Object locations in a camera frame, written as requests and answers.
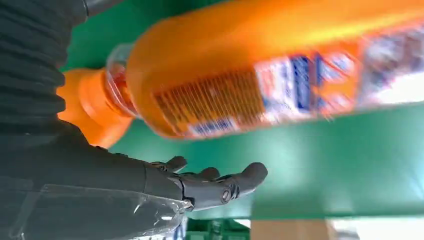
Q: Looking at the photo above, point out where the green plastic crate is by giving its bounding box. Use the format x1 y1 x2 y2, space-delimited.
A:
185 217 252 240

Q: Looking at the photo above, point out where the green mat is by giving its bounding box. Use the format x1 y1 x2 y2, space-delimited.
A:
61 0 424 222

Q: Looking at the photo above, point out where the ribbed grey right arm sleeve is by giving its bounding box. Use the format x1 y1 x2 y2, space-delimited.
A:
0 0 89 135

